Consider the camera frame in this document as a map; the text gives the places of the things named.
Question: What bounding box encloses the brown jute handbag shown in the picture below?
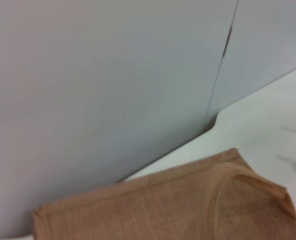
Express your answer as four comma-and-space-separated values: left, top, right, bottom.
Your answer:
32, 147, 296, 240

